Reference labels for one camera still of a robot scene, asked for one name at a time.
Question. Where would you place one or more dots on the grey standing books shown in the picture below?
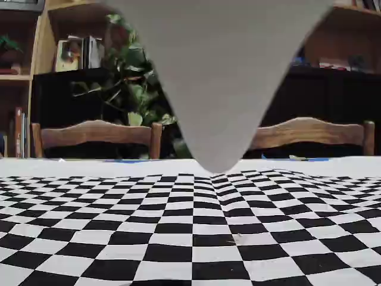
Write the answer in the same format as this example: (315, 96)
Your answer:
(92, 53)

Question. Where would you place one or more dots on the checkerboard printed white sheet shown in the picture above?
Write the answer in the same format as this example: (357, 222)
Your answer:
(89, 238)

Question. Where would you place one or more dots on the light wooden bookshelf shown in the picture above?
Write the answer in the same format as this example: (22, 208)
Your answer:
(38, 44)

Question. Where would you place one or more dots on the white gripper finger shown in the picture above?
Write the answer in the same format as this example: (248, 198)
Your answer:
(220, 89)

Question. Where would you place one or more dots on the starry night picture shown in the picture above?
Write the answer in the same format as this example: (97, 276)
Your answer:
(299, 61)

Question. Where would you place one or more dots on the colourful upright books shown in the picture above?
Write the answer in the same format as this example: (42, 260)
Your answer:
(369, 3)

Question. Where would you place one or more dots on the green leafy plant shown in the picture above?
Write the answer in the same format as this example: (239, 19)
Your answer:
(134, 59)

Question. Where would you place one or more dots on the red spine book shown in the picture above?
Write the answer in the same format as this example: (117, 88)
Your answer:
(18, 134)

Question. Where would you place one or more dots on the black cabinet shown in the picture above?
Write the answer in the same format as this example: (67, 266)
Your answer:
(59, 98)

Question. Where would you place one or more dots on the pale blue spine book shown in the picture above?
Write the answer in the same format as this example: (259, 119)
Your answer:
(26, 137)

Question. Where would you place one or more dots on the flat red white books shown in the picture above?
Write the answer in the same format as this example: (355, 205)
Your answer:
(333, 66)

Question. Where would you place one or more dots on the blue tape strip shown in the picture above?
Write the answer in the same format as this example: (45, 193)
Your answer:
(137, 161)
(315, 159)

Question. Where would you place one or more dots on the small bonsai model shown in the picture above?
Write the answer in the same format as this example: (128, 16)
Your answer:
(10, 47)

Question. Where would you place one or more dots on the dark blue small object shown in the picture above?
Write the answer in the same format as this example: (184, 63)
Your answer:
(358, 62)

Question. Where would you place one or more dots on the dark grey box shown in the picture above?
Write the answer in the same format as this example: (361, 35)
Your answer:
(21, 4)

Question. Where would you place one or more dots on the cream picture frame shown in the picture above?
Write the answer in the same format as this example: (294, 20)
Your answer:
(64, 64)

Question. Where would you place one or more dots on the brown wooden chair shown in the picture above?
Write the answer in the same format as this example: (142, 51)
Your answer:
(95, 134)
(309, 131)

